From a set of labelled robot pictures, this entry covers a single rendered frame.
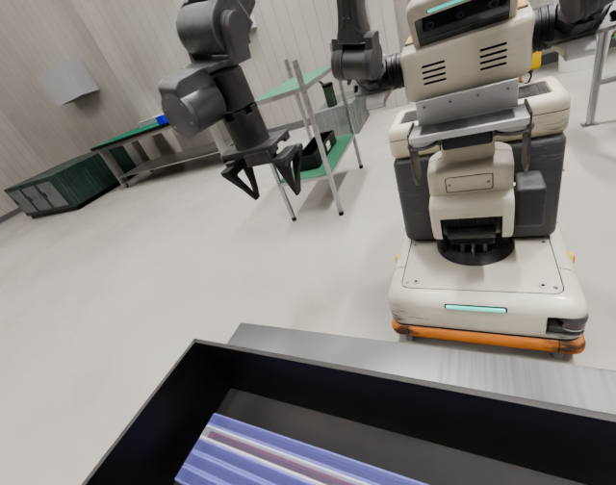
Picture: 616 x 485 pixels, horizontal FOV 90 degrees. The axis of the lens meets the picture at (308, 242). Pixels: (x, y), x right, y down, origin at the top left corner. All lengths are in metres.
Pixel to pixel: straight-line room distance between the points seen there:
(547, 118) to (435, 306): 0.69
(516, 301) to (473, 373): 0.82
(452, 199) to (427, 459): 0.78
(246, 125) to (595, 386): 0.51
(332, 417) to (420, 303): 0.89
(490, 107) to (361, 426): 0.76
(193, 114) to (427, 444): 0.44
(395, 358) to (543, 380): 0.15
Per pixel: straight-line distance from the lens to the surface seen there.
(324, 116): 4.37
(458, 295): 1.24
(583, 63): 4.75
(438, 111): 0.91
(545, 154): 1.29
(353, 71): 0.83
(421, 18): 0.86
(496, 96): 0.91
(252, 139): 0.49
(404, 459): 0.37
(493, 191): 1.04
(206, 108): 0.44
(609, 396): 0.44
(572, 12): 0.83
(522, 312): 1.24
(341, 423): 0.40
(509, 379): 0.43
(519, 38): 0.91
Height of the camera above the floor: 1.16
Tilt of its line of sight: 31 degrees down
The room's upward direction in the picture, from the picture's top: 21 degrees counter-clockwise
